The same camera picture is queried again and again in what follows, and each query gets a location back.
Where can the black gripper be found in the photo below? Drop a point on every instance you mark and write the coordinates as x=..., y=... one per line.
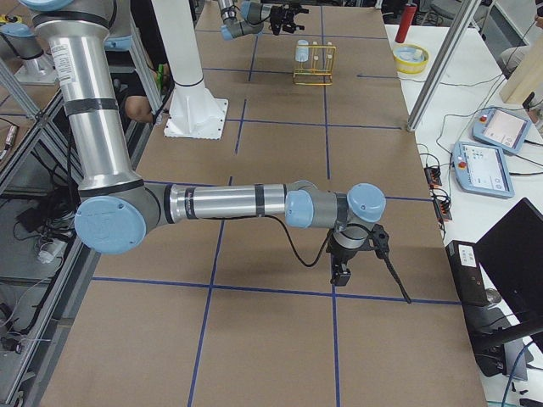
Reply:
x=340, y=256
x=281, y=18

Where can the light blue plastic cup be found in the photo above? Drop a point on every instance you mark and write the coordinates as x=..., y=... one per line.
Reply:
x=302, y=51

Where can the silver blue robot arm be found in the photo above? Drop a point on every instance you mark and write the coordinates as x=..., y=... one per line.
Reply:
x=119, y=209
x=251, y=17

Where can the red bottle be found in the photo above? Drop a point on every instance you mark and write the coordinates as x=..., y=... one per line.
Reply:
x=407, y=17

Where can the yellow bowl with blue plate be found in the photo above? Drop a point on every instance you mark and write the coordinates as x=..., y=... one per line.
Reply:
x=410, y=59

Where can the brown paper table cover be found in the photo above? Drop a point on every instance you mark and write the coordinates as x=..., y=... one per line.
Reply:
x=211, y=313

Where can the green handheld tool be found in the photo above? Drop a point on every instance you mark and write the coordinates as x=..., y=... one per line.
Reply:
x=162, y=77

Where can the near blue teach pendant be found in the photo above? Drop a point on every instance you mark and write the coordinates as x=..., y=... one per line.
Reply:
x=482, y=169

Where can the blue teach pendant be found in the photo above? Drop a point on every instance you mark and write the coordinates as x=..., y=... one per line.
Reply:
x=482, y=169
x=501, y=128

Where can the black monitor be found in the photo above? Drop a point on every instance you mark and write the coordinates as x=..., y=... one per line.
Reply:
x=511, y=255

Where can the far blue teach pendant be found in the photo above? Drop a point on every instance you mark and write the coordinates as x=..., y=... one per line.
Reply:
x=501, y=128

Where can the gold wire cup holder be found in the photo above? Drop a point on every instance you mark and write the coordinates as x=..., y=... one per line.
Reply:
x=318, y=70

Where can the white camera pole with base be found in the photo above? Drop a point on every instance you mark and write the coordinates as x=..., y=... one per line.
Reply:
x=194, y=112

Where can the aluminium frame post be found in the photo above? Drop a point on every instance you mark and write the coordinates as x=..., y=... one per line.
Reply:
x=452, y=39

